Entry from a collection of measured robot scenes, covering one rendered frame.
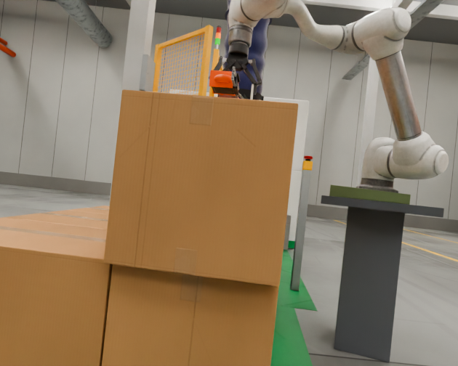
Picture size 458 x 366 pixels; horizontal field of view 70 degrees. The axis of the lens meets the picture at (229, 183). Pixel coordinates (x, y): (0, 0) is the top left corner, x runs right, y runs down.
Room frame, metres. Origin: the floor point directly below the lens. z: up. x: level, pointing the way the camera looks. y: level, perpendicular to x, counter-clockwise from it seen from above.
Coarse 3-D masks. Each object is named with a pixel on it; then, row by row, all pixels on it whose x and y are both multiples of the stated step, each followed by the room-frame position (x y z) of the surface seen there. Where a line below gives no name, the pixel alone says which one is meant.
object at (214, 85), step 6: (210, 72) 1.01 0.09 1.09; (216, 72) 1.01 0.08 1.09; (222, 72) 1.00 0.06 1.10; (228, 72) 1.00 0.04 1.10; (210, 78) 1.01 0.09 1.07; (210, 84) 1.01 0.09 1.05; (216, 84) 1.00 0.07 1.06; (222, 84) 1.00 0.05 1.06; (228, 84) 1.00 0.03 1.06; (216, 90) 1.05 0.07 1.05; (222, 90) 1.04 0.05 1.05; (228, 90) 1.03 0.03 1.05
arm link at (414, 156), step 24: (360, 24) 1.35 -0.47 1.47; (384, 24) 1.26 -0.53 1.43; (408, 24) 1.25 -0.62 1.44; (360, 48) 1.40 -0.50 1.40; (384, 48) 1.31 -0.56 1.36; (384, 72) 1.37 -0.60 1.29; (408, 96) 1.38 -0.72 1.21; (408, 120) 1.40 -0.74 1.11; (408, 144) 1.43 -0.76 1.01; (432, 144) 1.42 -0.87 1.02; (408, 168) 1.47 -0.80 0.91; (432, 168) 1.40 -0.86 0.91
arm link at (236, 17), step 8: (232, 0) 1.21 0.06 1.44; (240, 0) 1.15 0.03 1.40; (232, 8) 1.19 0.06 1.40; (240, 8) 1.15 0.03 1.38; (232, 16) 1.19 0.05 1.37; (240, 16) 1.17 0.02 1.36; (232, 24) 1.20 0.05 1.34; (240, 24) 1.19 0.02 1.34; (248, 24) 1.19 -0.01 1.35; (256, 24) 1.21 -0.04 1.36
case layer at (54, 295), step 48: (0, 240) 0.85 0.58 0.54; (48, 240) 0.91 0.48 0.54; (96, 240) 0.97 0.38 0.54; (0, 288) 0.80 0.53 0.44; (48, 288) 0.79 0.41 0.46; (96, 288) 0.78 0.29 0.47; (144, 288) 0.77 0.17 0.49; (192, 288) 0.76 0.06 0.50; (240, 288) 0.75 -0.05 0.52; (0, 336) 0.80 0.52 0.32; (48, 336) 0.79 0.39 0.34; (96, 336) 0.78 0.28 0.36; (144, 336) 0.77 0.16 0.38; (192, 336) 0.76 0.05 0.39; (240, 336) 0.75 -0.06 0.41
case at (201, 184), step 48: (144, 96) 0.74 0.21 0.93; (192, 96) 0.72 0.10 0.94; (144, 144) 0.73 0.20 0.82; (192, 144) 0.72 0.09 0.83; (240, 144) 0.71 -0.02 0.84; (288, 144) 0.70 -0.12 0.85; (144, 192) 0.73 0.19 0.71; (192, 192) 0.72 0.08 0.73; (240, 192) 0.71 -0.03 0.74; (288, 192) 0.70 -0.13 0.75; (144, 240) 0.73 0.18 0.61; (192, 240) 0.72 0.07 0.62; (240, 240) 0.71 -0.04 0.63
